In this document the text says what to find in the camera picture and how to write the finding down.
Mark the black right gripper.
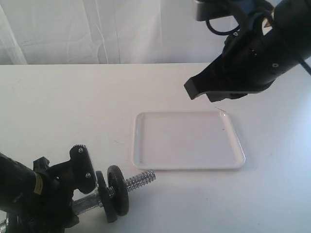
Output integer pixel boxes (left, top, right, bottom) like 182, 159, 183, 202
184, 21, 280, 102

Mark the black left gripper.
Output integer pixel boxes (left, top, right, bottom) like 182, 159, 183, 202
33, 157, 79, 226

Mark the chrome threaded dumbbell bar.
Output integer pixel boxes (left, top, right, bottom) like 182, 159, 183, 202
0, 169, 156, 228

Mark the black weight plate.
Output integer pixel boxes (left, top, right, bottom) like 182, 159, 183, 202
95, 171, 118, 223
107, 165, 129, 216

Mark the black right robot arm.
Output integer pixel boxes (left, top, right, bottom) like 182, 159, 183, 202
184, 0, 311, 102

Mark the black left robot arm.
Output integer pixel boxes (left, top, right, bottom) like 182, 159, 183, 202
0, 154, 79, 233

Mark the white plastic tray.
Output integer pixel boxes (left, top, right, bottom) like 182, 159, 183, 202
132, 111, 246, 170

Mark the white backdrop curtain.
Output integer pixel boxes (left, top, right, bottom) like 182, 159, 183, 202
0, 0, 225, 65

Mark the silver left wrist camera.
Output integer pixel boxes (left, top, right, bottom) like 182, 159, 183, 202
69, 145, 96, 194

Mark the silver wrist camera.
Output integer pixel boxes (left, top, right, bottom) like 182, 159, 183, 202
69, 145, 96, 194
192, 0, 233, 21

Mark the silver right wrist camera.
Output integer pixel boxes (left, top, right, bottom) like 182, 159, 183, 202
192, 0, 233, 21

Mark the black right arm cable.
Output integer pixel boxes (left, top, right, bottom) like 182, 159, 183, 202
205, 0, 311, 73

